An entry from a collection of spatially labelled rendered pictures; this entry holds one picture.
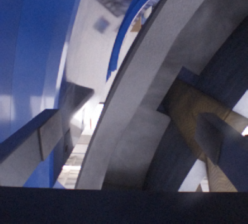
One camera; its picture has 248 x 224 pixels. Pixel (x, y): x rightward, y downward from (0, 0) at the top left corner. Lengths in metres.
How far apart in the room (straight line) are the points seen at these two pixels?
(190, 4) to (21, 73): 0.26
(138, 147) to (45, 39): 0.34
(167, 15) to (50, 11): 0.16
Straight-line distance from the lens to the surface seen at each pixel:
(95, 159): 0.30
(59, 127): 0.17
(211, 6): 0.46
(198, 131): 0.17
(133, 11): 2.16
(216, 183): 0.37
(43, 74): 0.30
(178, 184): 0.36
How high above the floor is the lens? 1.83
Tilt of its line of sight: 16 degrees up
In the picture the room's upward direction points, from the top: 179 degrees counter-clockwise
